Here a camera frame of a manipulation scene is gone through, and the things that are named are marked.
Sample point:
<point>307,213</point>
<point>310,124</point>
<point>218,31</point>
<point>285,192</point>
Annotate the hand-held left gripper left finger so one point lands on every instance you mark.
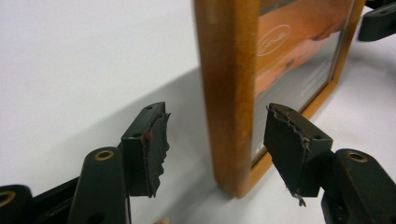
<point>140,149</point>

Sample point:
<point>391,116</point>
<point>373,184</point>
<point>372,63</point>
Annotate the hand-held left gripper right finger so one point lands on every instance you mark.
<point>289,149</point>

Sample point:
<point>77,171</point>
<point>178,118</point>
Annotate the wooden photo frame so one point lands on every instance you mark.
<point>230,93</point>

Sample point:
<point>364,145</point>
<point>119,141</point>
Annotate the white table board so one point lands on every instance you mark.
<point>77,77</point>

